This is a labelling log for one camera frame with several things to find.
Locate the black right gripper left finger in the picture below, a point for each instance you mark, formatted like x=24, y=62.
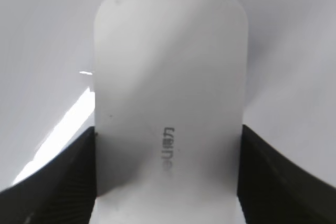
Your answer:
x=63, y=191

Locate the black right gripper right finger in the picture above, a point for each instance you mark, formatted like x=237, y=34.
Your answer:
x=273, y=189

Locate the white whiteboard eraser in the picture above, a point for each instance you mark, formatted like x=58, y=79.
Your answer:
x=169, y=80

